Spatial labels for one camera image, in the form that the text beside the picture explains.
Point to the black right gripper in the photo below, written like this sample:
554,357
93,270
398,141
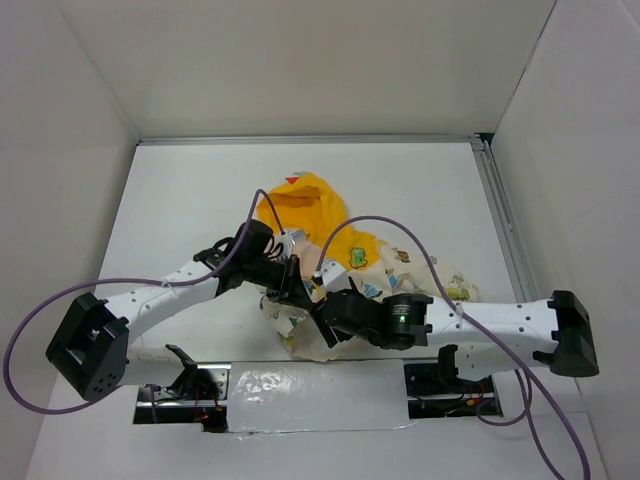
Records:
324,327

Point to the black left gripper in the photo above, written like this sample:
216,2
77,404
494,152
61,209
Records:
290,279

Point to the dinosaur print hooded baby jacket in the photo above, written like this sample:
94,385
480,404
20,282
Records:
378,268

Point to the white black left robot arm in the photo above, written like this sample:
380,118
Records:
91,348

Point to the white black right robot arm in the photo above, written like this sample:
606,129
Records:
474,340

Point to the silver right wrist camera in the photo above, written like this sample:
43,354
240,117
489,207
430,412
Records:
332,277

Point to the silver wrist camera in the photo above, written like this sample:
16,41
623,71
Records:
332,277
291,239

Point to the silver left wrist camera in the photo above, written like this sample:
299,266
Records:
291,239

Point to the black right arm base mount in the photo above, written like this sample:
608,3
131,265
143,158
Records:
435,390

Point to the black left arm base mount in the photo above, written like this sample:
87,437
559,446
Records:
182,390

